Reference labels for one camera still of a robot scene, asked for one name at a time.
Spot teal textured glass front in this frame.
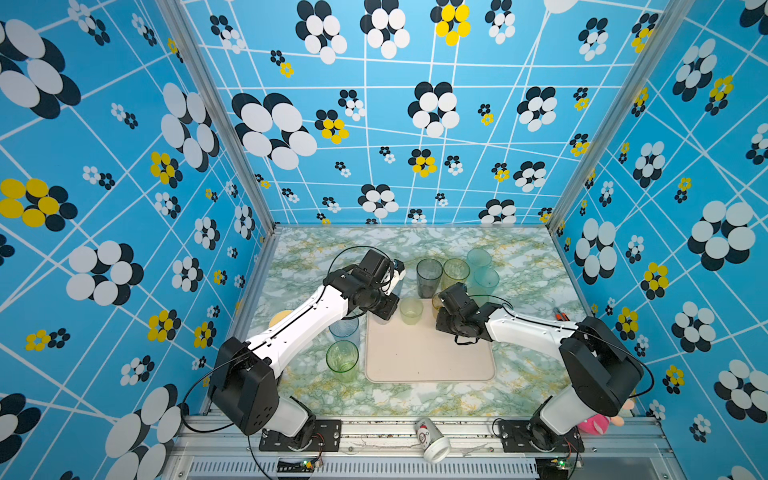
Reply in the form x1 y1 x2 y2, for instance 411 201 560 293
468 266 500 296

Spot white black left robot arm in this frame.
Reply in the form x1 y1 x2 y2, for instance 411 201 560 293
207 247 405 448

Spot light blue short glass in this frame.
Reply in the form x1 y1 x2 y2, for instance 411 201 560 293
329 318 360 348

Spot light green textured glass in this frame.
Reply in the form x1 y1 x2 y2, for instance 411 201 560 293
399 297 424 325

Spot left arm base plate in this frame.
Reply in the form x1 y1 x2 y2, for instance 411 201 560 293
258 417 342 453

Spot orange grey utility knife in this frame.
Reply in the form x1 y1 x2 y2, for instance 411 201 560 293
553 308 570 322

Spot yellow round sponge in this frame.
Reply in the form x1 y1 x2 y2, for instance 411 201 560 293
269 310 292 328

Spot green clear glass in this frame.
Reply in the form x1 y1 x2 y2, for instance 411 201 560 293
325 340 359 383

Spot tall olive yellow glass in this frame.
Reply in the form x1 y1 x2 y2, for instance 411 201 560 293
441 258 471 290

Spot tall grey glass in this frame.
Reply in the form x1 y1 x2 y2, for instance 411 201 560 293
416 258 443 299

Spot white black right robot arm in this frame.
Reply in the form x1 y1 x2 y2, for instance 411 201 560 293
436 283 645 450

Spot green circuit board left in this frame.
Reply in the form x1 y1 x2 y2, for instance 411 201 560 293
276 460 316 474

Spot pink plush doll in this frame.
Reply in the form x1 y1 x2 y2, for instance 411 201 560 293
578 414 625 436

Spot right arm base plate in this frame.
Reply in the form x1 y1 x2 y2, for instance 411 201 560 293
491 418 585 455

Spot pink rectangular tray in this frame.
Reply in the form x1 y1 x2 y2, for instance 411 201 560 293
364 310 496 384

